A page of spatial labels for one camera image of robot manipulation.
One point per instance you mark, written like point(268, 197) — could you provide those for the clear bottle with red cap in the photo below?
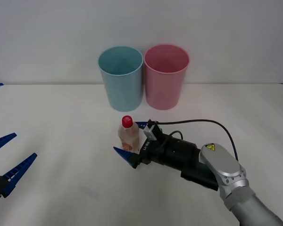
point(128, 137)

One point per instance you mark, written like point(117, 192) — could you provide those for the pale blue plastic bin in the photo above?
point(122, 91)

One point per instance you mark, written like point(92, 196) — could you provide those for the pink plastic bin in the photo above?
point(163, 91)

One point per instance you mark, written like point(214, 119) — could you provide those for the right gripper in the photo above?
point(148, 150)

